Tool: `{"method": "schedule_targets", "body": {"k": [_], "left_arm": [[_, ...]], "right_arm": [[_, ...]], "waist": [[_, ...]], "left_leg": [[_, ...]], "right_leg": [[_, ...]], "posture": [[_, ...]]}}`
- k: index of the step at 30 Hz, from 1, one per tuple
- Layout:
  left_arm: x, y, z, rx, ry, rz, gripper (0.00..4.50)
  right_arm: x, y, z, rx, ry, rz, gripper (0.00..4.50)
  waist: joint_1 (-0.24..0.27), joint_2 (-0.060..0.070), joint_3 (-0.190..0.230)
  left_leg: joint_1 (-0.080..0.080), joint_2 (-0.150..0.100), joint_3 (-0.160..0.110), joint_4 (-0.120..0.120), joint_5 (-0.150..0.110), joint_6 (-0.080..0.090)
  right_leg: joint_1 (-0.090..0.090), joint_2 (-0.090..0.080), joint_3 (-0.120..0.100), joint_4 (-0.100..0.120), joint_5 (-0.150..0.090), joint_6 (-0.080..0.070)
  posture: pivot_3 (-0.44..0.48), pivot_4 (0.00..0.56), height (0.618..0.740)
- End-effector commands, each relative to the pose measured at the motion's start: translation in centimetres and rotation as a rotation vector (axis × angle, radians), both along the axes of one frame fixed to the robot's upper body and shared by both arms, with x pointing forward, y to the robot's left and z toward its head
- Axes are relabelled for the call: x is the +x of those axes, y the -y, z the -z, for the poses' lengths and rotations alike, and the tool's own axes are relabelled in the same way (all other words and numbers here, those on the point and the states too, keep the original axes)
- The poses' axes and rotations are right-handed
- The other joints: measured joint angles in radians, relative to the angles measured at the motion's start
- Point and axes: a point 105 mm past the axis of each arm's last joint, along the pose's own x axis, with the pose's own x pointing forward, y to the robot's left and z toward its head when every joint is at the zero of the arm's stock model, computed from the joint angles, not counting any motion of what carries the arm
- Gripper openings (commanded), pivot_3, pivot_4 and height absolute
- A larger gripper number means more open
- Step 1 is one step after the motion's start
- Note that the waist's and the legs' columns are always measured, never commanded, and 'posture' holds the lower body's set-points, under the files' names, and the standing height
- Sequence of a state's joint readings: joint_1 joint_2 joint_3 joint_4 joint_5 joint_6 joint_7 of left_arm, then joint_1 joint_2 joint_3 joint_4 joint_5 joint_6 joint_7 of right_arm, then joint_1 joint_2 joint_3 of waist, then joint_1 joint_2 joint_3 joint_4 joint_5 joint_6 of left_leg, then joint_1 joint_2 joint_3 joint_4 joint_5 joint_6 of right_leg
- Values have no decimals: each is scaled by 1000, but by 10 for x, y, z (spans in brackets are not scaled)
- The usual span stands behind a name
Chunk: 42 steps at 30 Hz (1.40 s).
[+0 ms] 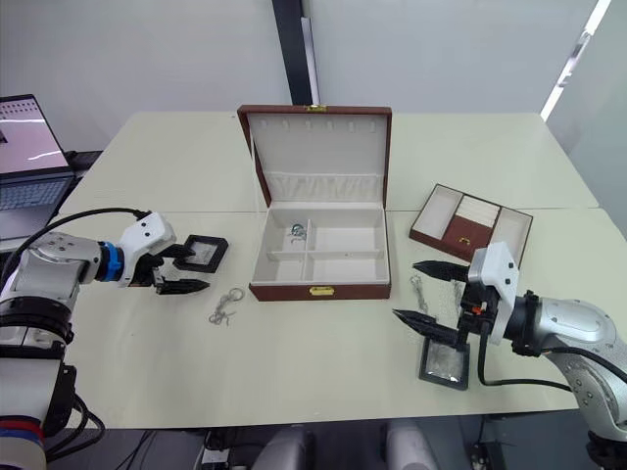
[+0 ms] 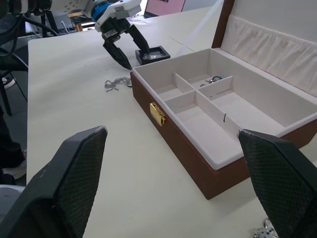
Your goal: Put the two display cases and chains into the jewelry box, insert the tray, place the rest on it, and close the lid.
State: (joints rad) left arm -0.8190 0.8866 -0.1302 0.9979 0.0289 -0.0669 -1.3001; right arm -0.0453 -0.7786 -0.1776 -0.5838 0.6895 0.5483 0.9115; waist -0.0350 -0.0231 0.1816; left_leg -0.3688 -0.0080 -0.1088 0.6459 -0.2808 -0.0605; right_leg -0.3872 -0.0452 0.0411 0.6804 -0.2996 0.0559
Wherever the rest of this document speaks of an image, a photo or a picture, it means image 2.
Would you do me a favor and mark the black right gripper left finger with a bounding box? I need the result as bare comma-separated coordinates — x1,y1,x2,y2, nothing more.
0,125,108,238

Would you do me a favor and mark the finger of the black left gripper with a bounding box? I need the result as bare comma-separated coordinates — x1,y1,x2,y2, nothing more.
127,24,151,54
103,41,133,71

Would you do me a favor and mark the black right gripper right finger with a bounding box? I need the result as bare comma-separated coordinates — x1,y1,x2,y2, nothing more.
237,128,317,238

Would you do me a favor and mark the black display case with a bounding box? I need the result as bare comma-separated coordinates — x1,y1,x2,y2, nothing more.
135,46,171,66

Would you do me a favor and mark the grey silver chain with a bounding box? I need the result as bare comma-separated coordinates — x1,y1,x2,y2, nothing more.
104,77,133,93

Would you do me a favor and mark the brown jewelry box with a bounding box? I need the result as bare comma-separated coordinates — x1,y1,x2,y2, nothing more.
130,0,317,200

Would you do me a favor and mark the open laptop pink screen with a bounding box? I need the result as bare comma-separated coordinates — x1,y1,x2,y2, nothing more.
127,0,187,23

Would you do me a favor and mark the silver snowflake brooch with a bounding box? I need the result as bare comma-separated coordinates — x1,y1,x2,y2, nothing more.
252,217,275,238

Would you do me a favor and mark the silver robot torso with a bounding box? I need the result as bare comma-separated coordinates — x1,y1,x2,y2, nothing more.
0,184,26,224

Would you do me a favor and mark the person in dark trousers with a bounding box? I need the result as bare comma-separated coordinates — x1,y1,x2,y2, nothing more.
0,77,27,185

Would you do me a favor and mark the black office chair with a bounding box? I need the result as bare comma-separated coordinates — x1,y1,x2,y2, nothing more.
0,12,30,117

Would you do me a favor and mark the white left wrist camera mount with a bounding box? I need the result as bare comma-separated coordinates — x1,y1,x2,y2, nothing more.
95,0,142,32

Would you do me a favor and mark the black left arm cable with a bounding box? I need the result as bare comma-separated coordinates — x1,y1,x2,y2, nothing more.
18,13,61,37

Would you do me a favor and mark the black cord pendant necklace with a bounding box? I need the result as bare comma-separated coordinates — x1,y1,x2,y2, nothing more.
199,75,222,88

